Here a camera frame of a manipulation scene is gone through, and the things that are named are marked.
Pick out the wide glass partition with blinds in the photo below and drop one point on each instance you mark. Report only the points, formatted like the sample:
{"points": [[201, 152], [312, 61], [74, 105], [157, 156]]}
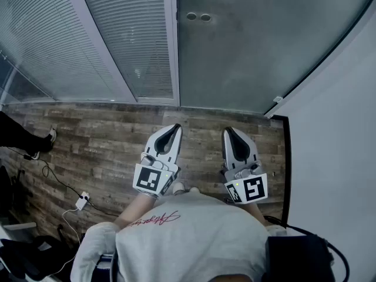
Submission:
{"points": [[53, 34]]}

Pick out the person's left forearm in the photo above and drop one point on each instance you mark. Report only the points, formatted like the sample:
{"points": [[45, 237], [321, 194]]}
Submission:
{"points": [[133, 211]]}

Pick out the black bag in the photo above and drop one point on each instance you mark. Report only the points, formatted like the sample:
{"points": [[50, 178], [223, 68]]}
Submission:
{"points": [[26, 254]]}

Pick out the black chair wheel base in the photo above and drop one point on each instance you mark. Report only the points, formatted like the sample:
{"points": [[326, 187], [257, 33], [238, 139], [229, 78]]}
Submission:
{"points": [[60, 230]]}

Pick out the clear glass panel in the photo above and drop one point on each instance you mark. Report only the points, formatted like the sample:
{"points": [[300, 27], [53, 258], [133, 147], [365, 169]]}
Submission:
{"points": [[20, 84]]}

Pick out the frosted glass door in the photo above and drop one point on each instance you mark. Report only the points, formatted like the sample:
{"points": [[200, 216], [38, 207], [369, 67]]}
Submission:
{"points": [[264, 54]]}

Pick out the white power strip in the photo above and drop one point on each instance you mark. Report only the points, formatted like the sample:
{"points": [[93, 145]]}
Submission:
{"points": [[82, 201]]}

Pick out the person's light shoe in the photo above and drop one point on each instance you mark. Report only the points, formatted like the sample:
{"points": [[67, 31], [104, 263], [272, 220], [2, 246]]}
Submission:
{"points": [[178, 188]]}

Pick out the black baseboard strip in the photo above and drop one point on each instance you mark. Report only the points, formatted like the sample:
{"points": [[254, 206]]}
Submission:
{"points": [[286, 163]]}

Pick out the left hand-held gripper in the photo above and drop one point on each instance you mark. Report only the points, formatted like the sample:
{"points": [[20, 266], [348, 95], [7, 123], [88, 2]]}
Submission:
{"points": [[147, 178]]}

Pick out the black office chair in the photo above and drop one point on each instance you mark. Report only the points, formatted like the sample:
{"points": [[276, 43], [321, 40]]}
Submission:
{"points": [[6, 181]]}

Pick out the white desk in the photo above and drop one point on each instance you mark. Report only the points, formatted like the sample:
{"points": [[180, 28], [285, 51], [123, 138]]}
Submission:
{"points": [[20, 226]]}

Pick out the narrow glass partition with blinds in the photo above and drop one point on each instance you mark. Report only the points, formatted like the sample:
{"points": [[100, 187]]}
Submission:
{"points": [[132, 25]]}

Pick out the person's right forearm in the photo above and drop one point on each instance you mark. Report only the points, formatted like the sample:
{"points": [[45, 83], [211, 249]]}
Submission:
{"points": [[255, 213]]}

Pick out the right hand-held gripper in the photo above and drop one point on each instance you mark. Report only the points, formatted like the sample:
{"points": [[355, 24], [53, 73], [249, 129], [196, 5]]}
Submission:
{"points": [[254, 188]]}

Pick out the grey t-shirt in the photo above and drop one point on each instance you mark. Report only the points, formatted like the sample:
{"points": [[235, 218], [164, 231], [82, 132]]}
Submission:
{"points": [[191, 239]]}

